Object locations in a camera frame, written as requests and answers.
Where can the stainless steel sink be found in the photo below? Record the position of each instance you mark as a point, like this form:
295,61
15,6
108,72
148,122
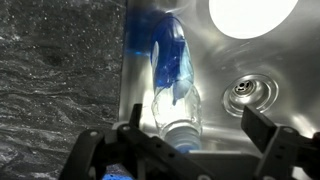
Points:
216,56

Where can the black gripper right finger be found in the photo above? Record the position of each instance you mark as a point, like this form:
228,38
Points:
283,150

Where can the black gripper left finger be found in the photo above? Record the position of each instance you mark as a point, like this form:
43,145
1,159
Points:
150,156

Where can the round metal sink drain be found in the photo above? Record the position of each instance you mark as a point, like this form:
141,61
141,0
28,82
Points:
250,93

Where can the blue sponge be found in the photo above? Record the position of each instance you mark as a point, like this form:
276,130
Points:
115,174

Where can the clear plastic bottle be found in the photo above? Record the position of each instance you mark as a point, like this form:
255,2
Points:
173,66

